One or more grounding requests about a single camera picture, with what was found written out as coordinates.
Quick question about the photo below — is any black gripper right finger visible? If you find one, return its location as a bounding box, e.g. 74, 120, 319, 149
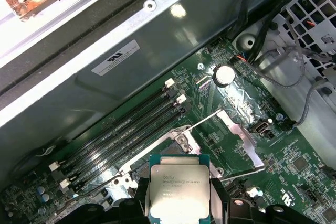
208, 177, 299, 224

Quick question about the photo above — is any round coin battery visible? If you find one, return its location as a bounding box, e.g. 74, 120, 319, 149
212, 64, 236, 88

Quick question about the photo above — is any black cable bundle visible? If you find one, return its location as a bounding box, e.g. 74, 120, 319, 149
228, 0, 276, 65

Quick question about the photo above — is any black RAM slot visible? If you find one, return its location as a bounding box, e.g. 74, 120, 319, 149
52, 89, 179, 182
48, 78, 176, 172
59, 94, 187, 189
69, 104, 191, 195

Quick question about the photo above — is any black PC case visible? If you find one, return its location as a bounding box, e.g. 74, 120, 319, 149
0, 0, 336, 224

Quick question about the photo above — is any CPU socket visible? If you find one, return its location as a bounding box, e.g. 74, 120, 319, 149
112, 124, 224, 190

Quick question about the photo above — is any silver green CPU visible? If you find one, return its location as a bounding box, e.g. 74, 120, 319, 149
147, 153, 211, 224

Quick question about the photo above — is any metal socket cover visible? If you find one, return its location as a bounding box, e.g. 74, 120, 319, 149
170, 110, 266, 183

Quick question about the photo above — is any green motherboard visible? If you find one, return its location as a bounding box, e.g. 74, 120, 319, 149
0, 36, 336, 224

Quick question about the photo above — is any internal USB port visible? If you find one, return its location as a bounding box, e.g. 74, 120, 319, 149
249, 121, 270, 133

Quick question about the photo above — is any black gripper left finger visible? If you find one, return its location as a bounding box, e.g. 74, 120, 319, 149
80, 176, 150, 224

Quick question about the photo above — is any grey braided wire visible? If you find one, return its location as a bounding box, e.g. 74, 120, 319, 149
291, 79, 336, 129

